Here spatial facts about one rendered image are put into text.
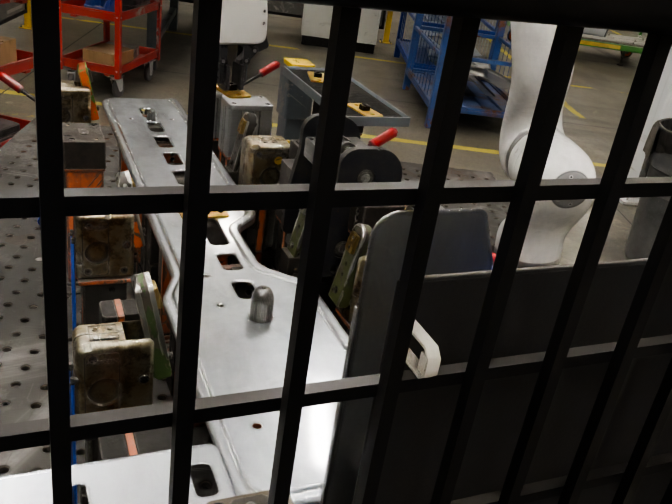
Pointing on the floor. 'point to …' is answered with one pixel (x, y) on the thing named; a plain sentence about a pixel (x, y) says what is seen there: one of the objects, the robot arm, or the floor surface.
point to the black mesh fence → (247, 197)
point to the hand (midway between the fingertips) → (230, 75)
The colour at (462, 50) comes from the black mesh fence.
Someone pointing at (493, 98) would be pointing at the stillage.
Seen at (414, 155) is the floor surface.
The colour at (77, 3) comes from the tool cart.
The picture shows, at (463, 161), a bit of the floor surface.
